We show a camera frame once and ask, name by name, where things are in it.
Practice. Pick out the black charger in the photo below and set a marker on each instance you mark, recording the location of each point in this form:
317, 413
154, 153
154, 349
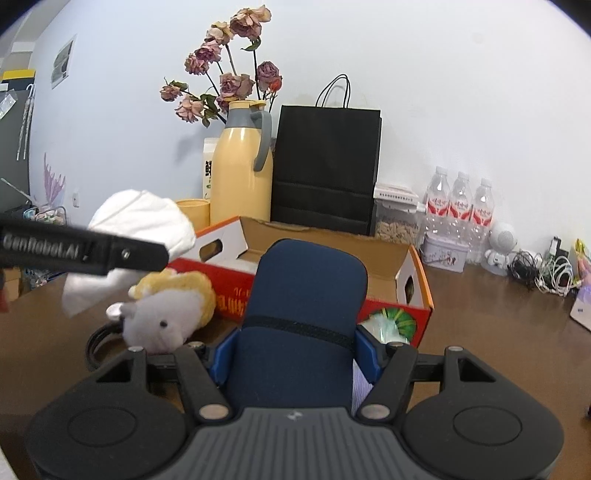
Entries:
557, 247

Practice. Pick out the white wall socket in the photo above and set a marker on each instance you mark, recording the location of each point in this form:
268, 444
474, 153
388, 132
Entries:
76, 198

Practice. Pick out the clear seed container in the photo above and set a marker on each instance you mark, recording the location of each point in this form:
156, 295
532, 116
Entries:
397, 226

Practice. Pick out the red cardboard box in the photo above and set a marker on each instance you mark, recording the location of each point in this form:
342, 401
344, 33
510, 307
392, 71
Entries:
221, 286

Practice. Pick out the yellow mug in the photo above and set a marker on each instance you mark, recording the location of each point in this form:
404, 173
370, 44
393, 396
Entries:
194, 212

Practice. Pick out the yellow thermos jug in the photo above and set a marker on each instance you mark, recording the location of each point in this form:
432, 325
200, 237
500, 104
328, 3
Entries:
240, 175

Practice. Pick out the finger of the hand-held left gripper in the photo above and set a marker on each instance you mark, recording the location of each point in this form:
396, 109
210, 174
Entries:
134, 256

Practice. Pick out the white printed tin box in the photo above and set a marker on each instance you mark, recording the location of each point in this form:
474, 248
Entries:
444, 251

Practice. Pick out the white carton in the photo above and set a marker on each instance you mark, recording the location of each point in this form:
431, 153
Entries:
210, 166

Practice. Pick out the colourful packet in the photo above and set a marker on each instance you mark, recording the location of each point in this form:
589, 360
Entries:
582, 258

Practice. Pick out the small white bottle cap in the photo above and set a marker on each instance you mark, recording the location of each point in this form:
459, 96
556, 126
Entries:
113, 310

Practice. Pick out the wall poster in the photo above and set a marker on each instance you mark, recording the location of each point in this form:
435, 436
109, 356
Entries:
63, 61

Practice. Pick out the purple wall sticker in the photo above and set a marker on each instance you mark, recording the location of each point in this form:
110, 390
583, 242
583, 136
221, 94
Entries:
53, 182

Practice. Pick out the dark board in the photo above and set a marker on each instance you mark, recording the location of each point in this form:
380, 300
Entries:
14, 138

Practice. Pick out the white and yellow plush toy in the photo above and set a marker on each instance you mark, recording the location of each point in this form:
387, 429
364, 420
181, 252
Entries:
171, 309

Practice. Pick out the dried pink rose bouquet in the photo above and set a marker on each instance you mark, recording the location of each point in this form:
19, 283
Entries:
231, 85

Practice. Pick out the white flat box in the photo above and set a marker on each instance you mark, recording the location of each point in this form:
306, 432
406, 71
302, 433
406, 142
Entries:
395, 191

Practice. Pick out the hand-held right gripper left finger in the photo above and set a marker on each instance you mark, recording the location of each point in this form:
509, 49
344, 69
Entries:
221, 357

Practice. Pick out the white cloth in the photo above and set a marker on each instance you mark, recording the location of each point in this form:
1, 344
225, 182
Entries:
147, 217

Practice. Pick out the white robot toy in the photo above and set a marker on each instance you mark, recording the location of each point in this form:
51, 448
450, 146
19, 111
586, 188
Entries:
501, 244

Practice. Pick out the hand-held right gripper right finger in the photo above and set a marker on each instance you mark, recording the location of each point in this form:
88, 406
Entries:
369, 355

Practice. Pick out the black paper bag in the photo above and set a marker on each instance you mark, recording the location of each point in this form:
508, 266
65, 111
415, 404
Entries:
325, 170

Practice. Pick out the navy blue fabric pouch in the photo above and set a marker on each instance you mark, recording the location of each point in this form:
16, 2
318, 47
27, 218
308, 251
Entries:
300, 323

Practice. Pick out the clear plastic bottle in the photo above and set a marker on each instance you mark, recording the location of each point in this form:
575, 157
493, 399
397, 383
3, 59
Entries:
385, 330

